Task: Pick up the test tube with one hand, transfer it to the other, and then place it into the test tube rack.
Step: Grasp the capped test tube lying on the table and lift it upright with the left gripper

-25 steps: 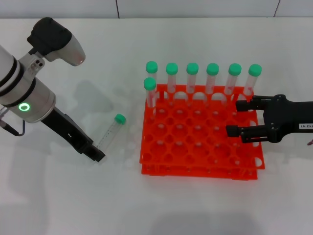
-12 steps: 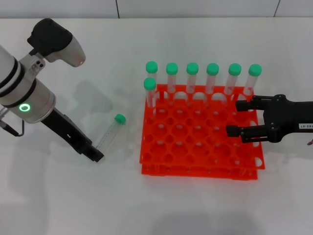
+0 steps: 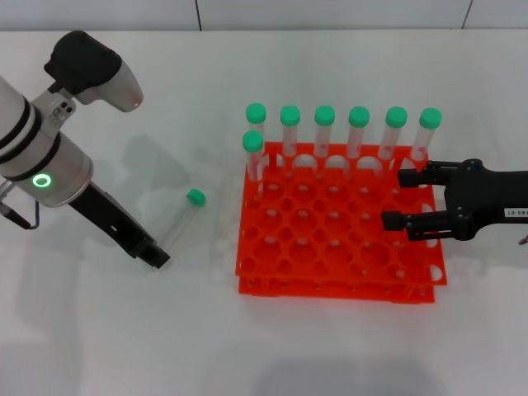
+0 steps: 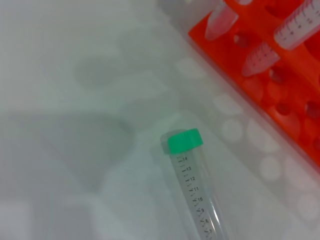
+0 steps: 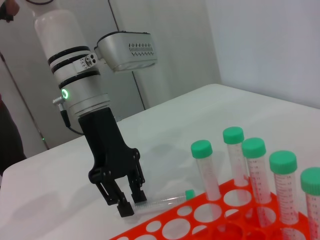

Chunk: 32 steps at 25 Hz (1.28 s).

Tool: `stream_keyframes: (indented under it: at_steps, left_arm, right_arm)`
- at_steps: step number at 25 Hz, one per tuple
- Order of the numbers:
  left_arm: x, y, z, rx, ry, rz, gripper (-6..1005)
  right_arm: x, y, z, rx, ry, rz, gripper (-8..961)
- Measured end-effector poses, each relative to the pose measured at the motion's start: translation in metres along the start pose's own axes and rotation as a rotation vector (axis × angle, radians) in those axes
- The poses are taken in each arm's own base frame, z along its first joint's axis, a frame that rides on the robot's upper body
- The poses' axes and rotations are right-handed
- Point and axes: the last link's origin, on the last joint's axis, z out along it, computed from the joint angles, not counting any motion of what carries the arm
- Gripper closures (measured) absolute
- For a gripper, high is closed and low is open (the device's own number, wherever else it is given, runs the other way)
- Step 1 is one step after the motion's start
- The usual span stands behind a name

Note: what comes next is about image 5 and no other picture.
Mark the bystander in dark clothing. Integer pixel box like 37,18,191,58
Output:
0,98,27,191

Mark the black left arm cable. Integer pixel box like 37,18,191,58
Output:
51,96,87,136

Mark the green-capped clear test tube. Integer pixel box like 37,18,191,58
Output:
299,167,320,240
190,139,223,202
241,137,277,228
222,126,252,188
268,150,302,226
131,189,196,215

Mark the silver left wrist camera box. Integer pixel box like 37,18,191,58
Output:
94,31,158,73

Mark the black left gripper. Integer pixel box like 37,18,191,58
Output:
77,107,148,218

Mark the bystander bare hand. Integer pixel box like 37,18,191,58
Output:
6,0,20,15

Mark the orange test tube rack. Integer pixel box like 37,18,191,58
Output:
109,177,320,240

